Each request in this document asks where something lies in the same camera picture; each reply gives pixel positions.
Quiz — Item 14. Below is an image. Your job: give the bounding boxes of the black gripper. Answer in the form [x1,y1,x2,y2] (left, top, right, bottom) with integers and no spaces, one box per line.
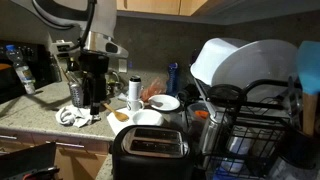
[79,53,109,115]

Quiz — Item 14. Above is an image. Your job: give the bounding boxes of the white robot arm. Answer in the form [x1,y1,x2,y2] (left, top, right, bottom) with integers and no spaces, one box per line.
[10,0,129,115]

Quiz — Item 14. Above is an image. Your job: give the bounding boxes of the perforated steel utensil holder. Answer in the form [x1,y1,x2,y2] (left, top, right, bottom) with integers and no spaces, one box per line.
[69,82,83,108]

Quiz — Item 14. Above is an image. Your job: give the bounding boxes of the white bowl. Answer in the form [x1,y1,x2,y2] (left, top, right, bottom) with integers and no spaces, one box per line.
[132,109,164,126]

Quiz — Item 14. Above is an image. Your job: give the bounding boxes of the steel cup in rack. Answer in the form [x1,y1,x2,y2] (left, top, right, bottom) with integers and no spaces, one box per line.
[199,112,224,155]

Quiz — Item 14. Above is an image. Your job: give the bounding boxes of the white tub in rack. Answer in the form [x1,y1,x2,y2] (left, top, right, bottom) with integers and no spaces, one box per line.
[190,38,248,85]

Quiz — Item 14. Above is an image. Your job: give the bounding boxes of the black dish rack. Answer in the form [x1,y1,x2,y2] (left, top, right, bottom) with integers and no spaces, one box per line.
[195,79,319,180]

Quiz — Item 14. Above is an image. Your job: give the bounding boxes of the large white plate in rack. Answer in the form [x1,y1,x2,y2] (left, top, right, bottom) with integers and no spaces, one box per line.
[212,40,297,88]

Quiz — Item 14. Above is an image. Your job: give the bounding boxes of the white crumpled cloth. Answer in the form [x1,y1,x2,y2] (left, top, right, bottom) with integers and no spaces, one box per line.
[55,105,101,128]

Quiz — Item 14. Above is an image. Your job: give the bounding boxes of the white cutting board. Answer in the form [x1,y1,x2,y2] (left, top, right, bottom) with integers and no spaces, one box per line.
[107,108,134,135]

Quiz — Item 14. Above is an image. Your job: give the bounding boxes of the white mug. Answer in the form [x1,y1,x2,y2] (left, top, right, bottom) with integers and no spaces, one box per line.
[127,100,144,112]

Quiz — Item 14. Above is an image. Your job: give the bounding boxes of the white tumbler with black lid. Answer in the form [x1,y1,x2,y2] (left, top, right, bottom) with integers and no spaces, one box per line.
[128,75,141,100]

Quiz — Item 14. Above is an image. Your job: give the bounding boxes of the black toaster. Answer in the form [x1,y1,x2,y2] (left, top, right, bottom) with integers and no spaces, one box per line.
[111,125,195,180]

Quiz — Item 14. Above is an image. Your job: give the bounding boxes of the orange plastic bag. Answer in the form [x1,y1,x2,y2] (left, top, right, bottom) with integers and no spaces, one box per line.
[141,78,166,102]

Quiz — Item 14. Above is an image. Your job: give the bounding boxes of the black microwave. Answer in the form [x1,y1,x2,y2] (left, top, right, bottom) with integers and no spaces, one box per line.
[0,40,53,103]

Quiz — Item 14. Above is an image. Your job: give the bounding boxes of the white plate on counter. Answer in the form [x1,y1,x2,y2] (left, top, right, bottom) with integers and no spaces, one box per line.
[148,94,180,111]

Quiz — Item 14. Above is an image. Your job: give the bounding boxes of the clear plastic water bottle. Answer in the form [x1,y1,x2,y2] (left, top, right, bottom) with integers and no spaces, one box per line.
[6,45,35,94]

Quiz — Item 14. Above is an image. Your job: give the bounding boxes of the blue canister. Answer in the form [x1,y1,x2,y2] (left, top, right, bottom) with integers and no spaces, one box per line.
[167,63,178,96]

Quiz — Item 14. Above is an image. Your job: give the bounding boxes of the blue spatula wooden handle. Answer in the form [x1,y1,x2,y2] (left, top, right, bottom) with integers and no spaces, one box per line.
[297,41,320,136]

